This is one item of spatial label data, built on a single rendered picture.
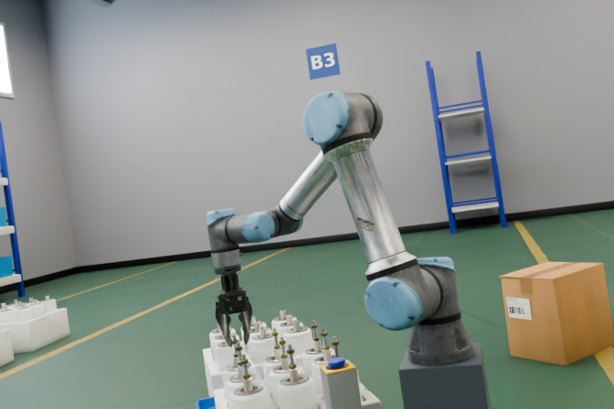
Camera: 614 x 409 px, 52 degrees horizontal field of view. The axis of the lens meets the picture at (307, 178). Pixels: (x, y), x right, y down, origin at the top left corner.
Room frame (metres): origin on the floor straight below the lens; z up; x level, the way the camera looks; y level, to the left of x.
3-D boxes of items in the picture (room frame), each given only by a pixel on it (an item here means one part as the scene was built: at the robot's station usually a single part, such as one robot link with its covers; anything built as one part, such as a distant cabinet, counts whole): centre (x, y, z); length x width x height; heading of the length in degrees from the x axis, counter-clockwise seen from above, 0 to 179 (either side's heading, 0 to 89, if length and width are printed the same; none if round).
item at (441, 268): (1.46, -0.25, 0.47); 0.13 x 0.12 x 0.14; 143
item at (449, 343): (1.46, -0.25, 0.35); 0.15 x 0.15 x 0.10
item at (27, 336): (3.99, 1.91, 0.09); 0.39 x 0.39 x 0.18; 78
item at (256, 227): (1.63, 0.15, 0.65); 0.11 x 0.11 x 0.08; 53
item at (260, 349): (2.14, 0.22, 0.16); 0.10 x 0.10 x 0.18
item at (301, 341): (2.17, 0.11, 0.16); 0.10 x 0.10 x 0.18
